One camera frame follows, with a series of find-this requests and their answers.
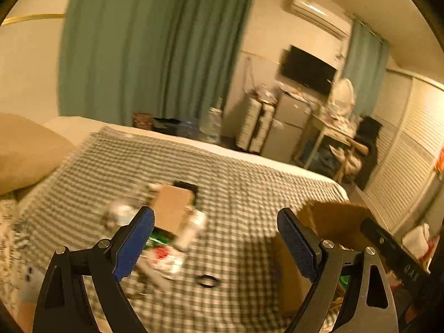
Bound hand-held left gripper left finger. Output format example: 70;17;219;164
33;206;155;333

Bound white louvered wardrobe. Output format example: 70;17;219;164
364;69;444;236

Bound wide green curtain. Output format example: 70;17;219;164
59;0;261;136

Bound clear water jug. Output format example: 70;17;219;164
199;106;223;144

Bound white plastic bag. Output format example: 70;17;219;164
402;224;431;258

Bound black hair tie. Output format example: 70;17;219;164
197;275;220;288

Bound small flat cardboard carton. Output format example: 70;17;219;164
152;184;195;234

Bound green red snack packet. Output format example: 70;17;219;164
144;234;186;276

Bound white air conditioner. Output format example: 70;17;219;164
284;0;351;39

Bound cardboard box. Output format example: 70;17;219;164
272;199;399;320

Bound patterned basket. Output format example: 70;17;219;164
133;112;154;131

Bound grey mini fridge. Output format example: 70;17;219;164
272;92;313;162

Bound black storage box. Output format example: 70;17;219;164
153;117;183;134

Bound tan pillow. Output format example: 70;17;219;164
0;113;77;195

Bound white drawer unit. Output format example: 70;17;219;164
236;90;278;155

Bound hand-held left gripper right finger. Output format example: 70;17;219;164
277;207;399;333

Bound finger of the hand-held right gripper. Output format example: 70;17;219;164
360;216;431;286

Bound black chair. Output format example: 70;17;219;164
354;114;382;190

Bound narrow green curtain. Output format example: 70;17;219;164
342;19;391;118

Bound black case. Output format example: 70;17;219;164
173;180;199;195

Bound white round fan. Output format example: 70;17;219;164
328;78;356;112

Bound wooden desk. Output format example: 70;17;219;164
295;111;368;177

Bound grey checkered blanket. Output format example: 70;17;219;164
14;127;347;333

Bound black wall television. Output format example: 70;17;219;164
279;45;339;96

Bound silver foil blister pack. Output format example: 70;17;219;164
100;197;140;230

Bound white bed mattress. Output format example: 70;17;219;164
42;115;349;198

